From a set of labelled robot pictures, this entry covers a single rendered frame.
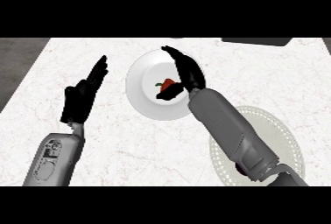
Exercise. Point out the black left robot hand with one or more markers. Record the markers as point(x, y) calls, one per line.
point(80, 99)

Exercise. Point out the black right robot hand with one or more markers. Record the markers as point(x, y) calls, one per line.
point(187, 71)

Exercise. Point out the red bell pepper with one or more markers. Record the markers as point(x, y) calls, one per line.
point(167, 83)

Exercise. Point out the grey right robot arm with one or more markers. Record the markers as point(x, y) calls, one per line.
point(235, 137)

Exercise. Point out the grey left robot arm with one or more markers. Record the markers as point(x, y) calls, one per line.
point(53, 159)

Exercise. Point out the white round plate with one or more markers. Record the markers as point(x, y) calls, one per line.
point(148, 87)

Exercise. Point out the pale round placemat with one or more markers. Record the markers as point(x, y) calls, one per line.
point(282, 137)

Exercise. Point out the dark grey flat appliance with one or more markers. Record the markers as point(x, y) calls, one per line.
point(255, 41)

